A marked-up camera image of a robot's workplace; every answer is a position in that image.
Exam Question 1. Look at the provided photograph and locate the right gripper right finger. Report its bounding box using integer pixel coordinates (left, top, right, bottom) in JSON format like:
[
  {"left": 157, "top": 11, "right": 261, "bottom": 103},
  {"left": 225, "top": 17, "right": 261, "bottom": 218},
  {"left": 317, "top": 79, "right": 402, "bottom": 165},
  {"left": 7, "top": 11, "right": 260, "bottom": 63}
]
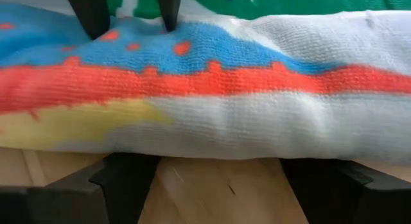
[{"left": 278, "top": 158, "right": 411, "bottom": 224}]

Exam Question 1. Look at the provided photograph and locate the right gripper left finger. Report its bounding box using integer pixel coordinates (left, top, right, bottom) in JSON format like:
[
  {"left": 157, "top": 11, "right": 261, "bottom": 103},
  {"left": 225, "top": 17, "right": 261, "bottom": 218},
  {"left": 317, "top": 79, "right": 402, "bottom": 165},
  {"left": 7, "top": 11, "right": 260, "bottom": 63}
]
[{"left": 0, "top": 152, "right": 162, "bottom": 224}]

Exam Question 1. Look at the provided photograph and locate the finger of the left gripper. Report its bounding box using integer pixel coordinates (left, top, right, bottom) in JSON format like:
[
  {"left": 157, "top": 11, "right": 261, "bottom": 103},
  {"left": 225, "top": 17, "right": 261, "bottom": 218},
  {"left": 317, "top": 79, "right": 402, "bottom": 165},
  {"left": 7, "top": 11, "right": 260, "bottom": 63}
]
[
  {"left": 157, "top": 0, "right": 183, "bottom": 33},
  {"left": 63, "top": 0, "right": 112, "bottom": 40}
]

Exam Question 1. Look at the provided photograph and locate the dinosaur print towel green border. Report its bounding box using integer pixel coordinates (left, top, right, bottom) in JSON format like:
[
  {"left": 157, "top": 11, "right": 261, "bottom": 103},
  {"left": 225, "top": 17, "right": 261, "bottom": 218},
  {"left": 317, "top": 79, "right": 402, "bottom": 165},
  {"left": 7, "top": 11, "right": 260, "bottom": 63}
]
[{"left": 0, "top": 0, "right": 411, "bottom": 166}]

